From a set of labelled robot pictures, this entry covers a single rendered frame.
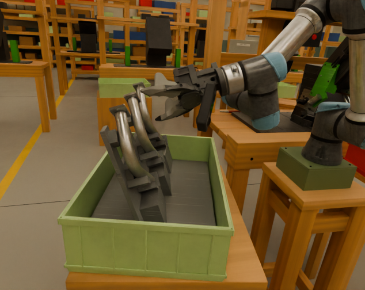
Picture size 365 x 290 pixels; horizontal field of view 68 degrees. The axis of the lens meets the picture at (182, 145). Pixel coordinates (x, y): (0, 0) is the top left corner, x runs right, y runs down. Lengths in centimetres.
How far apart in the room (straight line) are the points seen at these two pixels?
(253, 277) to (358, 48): 69
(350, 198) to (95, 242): 91
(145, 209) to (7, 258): 148
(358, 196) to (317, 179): 17
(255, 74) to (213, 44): 116
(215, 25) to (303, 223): 125
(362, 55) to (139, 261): 83
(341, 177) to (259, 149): 40
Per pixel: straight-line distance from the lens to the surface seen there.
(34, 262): 206
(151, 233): 68
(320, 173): 114
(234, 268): 82
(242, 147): 136
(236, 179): 144
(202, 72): 70
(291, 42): 90
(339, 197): 118
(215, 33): 183
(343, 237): 134
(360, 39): 93
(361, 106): 102
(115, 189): 101
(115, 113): 70
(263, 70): 69
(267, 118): 74
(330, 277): 146
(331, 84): 185
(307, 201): 108
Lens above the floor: 138
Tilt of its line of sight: 22 degrees down
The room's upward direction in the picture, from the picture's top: 4 degrees clockwise
